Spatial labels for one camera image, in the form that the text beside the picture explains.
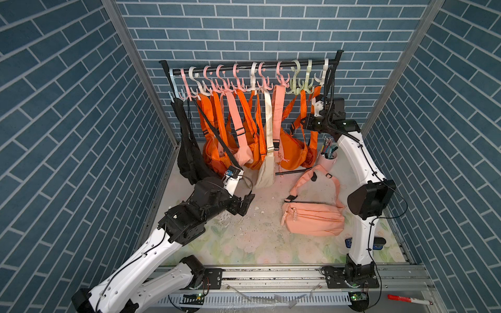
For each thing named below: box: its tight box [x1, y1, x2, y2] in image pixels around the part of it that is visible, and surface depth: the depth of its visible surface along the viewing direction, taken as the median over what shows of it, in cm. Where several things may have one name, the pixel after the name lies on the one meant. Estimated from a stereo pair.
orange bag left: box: [196, 90, 239, 175], surface depth 79 cm
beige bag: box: [255, 89, 279, 189], surface depth 87 cm
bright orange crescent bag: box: [279, 86, 322, 171], surface depth 101 cm
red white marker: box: [387, 294, 434, 306], surface depth 71 cm
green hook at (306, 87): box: [298, 59, 315, 94], surface depth 77 cm
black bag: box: [170, 97, 243, 185], surface depth 82 cm
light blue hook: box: [168, 68, 186, 104], surface depth 69 cm
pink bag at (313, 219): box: [281, 164, 346, 237], surface depth 86 cm
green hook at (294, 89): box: [285, 59, 301, 96], surface depth 77 cm
